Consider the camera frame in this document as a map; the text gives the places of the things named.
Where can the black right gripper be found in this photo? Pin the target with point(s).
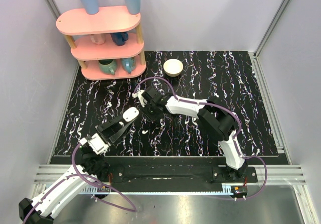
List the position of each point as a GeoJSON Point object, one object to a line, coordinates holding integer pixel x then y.
{"type": "Point", "coordinates": [151, 118]}

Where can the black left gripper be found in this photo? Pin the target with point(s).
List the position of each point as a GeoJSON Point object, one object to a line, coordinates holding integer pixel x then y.
{"type": "Point", "coordinates": [107, 133]}

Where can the white square charging case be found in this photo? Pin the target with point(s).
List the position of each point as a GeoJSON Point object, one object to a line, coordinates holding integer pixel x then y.
{"type": "Point", "coordinates": [130, 114]}

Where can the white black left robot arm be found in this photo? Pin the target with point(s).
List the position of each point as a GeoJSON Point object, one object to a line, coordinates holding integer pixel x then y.
{"type": "Point", "coordinates": [88, 168]}

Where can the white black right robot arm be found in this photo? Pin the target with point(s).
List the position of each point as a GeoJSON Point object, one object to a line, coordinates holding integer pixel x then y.
{"type": "Point", "coordinates": [218, 123]}

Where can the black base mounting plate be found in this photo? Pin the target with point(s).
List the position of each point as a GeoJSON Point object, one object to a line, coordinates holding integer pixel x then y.
{"type": "Point", "coordinates": [160, 168]}

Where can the cream white bowl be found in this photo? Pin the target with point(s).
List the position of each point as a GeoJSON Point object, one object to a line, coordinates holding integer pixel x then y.
{"type": "Point", "coordinates": [173, 67]}

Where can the blue butterfly mug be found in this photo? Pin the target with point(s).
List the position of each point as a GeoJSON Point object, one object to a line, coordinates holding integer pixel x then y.
{"type": "Point", "coordinates": [128, 64]}

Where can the green ceramic mug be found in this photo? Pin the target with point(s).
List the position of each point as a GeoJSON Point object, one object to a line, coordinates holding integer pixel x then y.
{"type": "Point", "coordinates": [108, 66]}

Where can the dark blue mug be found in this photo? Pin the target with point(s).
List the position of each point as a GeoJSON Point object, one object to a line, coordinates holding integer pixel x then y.
{"type": "Point", "coordinates": [119, 38]}

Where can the pink three-tier shelf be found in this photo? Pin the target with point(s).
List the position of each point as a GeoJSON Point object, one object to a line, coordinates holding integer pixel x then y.
{"type": "Point", "coordinates": [77, 26]}

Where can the pink mug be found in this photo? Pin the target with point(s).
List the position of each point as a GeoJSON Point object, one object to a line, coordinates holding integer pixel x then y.
{"type": "Point", "coordinates": [98, 39]}

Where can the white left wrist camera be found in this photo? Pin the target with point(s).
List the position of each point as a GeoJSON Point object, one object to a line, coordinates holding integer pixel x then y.
{"type": "Point", "coordinates": [96, 143]}

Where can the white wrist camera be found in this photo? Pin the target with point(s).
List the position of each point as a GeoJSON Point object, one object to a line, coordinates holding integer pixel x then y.
{"type": "Point", "coordinates": [96, 143]}
{"type": "Point", "coordinates": [139, 96]}

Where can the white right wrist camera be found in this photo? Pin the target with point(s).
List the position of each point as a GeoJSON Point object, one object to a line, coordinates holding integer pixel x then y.
{"type": "Point", "coordinates": [139, 96]}

